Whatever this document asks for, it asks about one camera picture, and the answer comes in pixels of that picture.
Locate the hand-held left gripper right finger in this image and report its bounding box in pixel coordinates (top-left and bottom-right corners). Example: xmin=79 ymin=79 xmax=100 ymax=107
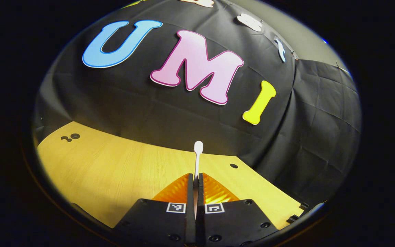
xmin=197 ymin=173 xmax=280 ymax=246

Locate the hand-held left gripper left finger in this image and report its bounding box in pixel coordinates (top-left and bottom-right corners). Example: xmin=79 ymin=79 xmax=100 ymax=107
xmin=113 ymin=173 xmax=196 ymax=246

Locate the white toothbrush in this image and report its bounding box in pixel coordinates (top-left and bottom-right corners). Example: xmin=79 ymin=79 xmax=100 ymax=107
xmin=193 ymin=141 xmax=204 ymax=220

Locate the wooden desktop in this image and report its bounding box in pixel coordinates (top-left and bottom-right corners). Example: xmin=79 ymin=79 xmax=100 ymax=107
xmin=36 ymin=121 xmax=304 ymax=230

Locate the black backdrop cloth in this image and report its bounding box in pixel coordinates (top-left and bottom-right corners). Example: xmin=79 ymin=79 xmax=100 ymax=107
xmin=33 ymin=0 xmax=362 ymax=206

